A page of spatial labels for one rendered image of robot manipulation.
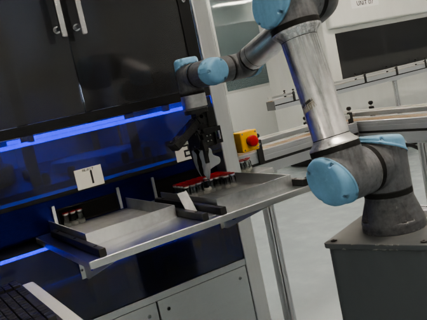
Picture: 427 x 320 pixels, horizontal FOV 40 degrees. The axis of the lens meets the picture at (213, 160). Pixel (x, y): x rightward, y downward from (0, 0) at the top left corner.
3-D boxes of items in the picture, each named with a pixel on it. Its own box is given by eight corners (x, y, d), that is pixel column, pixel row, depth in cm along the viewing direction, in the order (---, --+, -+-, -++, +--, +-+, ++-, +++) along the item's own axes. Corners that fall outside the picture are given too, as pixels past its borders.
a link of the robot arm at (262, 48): (348, -42, 140) (242, 51, 181) (316, -40, 134) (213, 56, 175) (367, 0, 139) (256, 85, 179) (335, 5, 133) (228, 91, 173)
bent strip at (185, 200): (181, 214, 165) (176, 193, 164) (190, 211, 166) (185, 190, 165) (206, 218, 153) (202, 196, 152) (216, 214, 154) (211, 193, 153)
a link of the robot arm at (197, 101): (187, 96, 170) (175, 98, 177) (191, 111, 171) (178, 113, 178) (209, 91, 174) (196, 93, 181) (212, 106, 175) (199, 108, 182)
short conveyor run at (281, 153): (230, 186, 212) (221, 143, 210) (208, 184, 226) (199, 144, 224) (363, 143, 247) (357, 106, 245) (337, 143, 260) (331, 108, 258)
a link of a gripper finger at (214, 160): (226, 174, 177) (218, 145, 176) (210, 179, 174) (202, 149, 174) (221, 174, 180) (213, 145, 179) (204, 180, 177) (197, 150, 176)
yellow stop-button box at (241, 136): (232, 153, 210) (228, 133, 209) (248, 148, 213) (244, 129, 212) (244, 153, 203) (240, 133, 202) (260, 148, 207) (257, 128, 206)
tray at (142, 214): (51, 232, 178) (47, 221, 177) (128, 207, 191) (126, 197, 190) (88, 247, 148) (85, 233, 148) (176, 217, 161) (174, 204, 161)
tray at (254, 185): (162, 202, 187) (160, 192, 186) (229, 181, 200) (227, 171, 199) (218, 211, 158) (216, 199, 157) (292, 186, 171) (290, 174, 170)
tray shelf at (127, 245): (36, 243, 175) (34, 237, 175) (227, 181, 210) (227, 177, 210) (90, 270, 134) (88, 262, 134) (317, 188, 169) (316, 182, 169)
